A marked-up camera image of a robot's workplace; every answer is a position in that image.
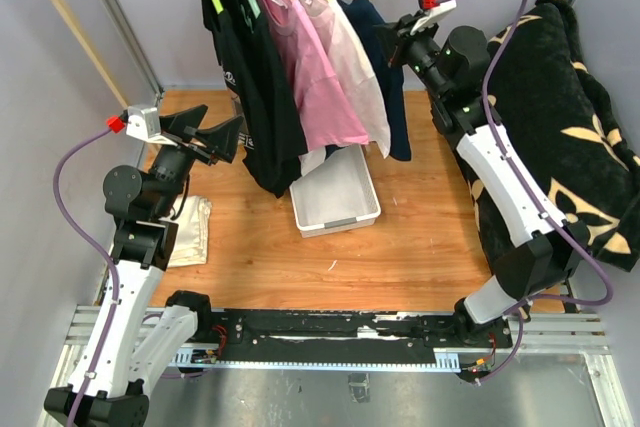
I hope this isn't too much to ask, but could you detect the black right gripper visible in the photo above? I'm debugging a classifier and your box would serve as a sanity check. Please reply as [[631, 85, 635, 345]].
[[374, 10, 451, 100]]

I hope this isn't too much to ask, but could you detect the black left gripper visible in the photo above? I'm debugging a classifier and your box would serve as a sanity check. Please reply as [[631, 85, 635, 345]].
[[150, 105, 243, 217]]

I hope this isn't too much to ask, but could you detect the navy blue t shirt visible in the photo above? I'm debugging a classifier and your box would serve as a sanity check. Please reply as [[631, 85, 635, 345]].
[[337, 0, 412, 162]]

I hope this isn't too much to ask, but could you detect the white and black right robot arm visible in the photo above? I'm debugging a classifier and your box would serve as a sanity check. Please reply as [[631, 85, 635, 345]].
[[374, 15, 587, 347]]

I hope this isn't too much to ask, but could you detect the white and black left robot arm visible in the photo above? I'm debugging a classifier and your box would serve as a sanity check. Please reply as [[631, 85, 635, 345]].
[[44, 104, 243, 426]]

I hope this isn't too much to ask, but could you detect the white t shirt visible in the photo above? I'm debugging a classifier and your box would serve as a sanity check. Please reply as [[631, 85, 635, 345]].
[[299, 0, 391, 158]]

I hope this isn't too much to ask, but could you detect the black t shirt with print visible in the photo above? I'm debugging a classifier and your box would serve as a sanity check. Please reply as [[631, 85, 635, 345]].
[[221, 0, 308, 198]]

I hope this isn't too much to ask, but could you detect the pink t shirt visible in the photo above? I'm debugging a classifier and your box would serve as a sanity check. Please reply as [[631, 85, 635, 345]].
[[258, 0, 369, 151]]

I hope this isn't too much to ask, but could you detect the black t shirt far left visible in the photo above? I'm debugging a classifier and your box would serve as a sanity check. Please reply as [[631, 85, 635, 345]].
[[201, 0, 224, 66]]

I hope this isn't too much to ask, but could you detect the folded cream cloth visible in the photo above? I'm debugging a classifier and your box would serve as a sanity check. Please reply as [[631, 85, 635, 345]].
[[168, 196, 212, 268]]

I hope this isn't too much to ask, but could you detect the white perforated plastic basket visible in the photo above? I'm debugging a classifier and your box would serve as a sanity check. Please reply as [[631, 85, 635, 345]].
[[290, 145, 381, 238]]

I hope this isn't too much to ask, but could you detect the black floral plush blanket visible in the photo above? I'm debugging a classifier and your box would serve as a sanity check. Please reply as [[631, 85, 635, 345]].
[[457, 0, 640, 298]]

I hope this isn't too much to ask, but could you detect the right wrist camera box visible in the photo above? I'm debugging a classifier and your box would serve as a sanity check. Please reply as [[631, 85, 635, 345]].
[[411, 0, 457, 34]]

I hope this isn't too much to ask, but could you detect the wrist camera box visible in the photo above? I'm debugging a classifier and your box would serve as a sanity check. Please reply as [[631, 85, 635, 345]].
[[106, 105, 173, 145], [411, 0, 457, 34]]

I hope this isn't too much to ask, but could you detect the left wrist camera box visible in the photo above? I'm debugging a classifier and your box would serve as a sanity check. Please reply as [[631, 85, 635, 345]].
[[106, 105, 173, 145]]

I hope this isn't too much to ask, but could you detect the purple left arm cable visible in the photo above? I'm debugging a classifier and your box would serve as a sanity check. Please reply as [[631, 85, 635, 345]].
[[53, 127, 126, 427]]

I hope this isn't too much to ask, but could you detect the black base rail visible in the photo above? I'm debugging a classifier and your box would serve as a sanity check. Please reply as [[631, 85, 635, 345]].
[[183, 309, 512, 368]]

